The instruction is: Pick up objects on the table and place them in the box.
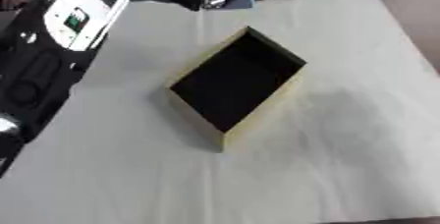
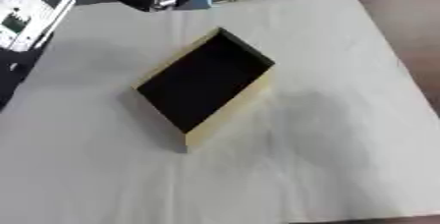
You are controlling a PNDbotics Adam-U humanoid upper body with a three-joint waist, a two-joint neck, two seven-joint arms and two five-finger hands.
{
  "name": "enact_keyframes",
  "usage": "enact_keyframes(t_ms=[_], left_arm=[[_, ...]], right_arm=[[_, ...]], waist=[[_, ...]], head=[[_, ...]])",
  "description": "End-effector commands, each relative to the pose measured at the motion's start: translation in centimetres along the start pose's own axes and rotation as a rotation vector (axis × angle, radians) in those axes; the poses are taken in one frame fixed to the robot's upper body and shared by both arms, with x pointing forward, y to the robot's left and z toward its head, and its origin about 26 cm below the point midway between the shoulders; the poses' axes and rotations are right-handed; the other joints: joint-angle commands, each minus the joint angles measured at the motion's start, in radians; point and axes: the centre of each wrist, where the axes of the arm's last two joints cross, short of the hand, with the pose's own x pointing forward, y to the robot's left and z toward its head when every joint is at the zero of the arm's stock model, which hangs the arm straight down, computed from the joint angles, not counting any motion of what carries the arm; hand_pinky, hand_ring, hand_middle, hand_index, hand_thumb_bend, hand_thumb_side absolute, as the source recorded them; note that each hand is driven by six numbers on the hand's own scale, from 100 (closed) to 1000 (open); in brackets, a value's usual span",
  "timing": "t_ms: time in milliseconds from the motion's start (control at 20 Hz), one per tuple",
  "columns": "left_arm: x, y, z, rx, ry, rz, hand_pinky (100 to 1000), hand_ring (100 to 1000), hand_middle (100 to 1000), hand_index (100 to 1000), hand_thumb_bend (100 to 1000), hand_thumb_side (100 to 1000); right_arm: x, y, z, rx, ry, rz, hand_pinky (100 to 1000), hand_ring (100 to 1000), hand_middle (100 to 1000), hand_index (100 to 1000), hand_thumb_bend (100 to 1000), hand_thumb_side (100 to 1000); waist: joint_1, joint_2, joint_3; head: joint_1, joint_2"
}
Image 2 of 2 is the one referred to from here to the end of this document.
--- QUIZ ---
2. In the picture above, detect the tan cardboard box black inside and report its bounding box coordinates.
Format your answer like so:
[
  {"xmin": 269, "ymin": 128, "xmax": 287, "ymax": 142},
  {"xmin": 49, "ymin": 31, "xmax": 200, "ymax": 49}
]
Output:
[{"xmin": 131, "ymin": 27, "xmax": 277, "ymax": 154}]

